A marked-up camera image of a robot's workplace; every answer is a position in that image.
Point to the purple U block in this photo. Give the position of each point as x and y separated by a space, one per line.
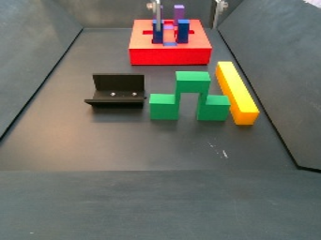
178 15

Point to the red slotted board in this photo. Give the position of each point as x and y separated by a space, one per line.
169 53

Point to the yellow rectangular block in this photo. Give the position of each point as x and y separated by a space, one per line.
244 109

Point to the dark blue U block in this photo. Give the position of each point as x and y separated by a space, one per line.
182 31

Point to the green arch block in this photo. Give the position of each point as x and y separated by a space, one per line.
213 107

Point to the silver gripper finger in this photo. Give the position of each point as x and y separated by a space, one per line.
220 7

